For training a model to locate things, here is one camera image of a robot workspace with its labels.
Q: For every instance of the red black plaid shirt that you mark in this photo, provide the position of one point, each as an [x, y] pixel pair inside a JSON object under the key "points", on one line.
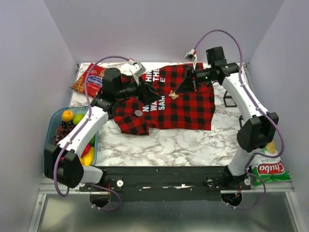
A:
{"points": [[191, 111]]}

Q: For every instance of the green chips bag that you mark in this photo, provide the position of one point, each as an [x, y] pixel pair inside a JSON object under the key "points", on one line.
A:
{"points": [[268, 169]]}

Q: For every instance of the clear round sticker on shirt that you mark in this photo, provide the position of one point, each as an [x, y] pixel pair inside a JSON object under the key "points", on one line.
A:
{"points": [[138, 113]]}

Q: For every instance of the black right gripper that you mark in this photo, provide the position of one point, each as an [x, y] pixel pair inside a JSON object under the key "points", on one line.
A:
{"points": [[188, 84]]}

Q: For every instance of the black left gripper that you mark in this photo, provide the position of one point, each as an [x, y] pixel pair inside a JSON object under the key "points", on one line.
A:
{"points": [[147, 93]]}

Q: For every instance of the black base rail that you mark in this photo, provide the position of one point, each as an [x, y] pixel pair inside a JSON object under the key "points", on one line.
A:
{"points": [[174, 183]]}

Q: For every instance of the red dragon fruit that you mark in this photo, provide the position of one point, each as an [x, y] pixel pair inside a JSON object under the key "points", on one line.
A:
{"points": [[86, 150]]}

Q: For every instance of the green lime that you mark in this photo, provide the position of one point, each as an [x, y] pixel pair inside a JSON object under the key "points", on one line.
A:
{"points": [[77, 118]]}

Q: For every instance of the dark red grapes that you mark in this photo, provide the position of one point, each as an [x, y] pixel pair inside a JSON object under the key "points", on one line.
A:
{"points": [[62, 131]]}

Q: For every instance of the red candy bag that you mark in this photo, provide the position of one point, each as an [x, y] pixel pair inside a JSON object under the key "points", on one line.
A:
{"points": [[93, 83]]}

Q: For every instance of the orange mandarin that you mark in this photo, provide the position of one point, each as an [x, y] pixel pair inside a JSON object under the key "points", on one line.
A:
{"points": [[67, 116]]}

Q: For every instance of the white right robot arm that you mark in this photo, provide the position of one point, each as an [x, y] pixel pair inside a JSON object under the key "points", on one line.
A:
{"points": [[259, 124]]}

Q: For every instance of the teal plastic fruit tray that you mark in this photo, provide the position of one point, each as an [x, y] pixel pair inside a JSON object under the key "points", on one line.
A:
{"points": [[51, 125]]}

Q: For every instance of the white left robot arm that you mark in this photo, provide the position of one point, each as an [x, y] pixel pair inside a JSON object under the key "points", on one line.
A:
{"points": [[62, 161]]}

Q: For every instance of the gold leaf brooch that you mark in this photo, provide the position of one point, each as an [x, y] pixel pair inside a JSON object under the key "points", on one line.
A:
{"points": [[173, 95]]}

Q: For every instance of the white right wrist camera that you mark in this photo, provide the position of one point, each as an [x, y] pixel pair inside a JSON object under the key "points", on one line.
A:
{"points": [[192, 57]]}

